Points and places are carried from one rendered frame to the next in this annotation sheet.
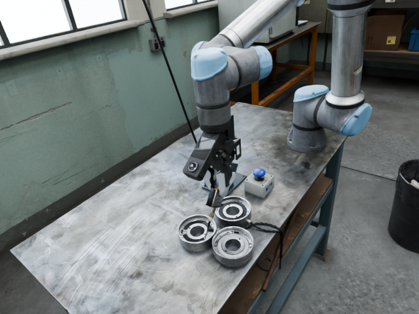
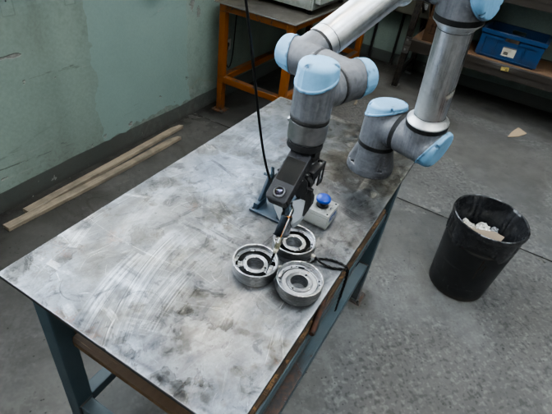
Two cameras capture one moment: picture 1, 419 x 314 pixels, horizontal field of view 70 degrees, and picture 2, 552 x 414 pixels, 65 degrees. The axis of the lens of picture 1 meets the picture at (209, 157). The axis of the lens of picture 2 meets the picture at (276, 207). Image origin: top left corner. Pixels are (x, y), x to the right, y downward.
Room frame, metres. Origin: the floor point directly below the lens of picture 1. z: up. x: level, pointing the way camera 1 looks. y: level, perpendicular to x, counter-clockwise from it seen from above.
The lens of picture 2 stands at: (-0.08, 0.22, 1.54)
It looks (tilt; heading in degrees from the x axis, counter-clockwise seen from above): 38 degrees down; 344
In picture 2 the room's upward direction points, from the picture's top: 9 degrees clockwise
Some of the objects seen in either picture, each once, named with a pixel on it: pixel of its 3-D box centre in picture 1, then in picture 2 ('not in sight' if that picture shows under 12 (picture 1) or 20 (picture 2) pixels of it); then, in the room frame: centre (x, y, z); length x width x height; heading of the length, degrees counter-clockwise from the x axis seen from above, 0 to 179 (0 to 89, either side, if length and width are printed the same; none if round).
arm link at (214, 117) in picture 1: (212, 112); (305, 129); (0.62, -0.02, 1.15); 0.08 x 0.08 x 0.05
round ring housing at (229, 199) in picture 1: (232, 212); (293, 244); (0.64, -0.05, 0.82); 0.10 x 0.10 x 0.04
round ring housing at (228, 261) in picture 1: (232, 247); (298, 283); (0.52, -0.03, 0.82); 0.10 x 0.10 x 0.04
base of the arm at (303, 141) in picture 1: (307, 132); (373, 153); (1.01, -0.39, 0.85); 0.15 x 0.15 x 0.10
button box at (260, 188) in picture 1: (260, 182); (321, 209); (0.77, -0.15, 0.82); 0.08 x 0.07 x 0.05; 139
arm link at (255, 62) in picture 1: (241, 65); (342, 77); (0.69, -0.10, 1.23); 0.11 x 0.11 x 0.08; 33
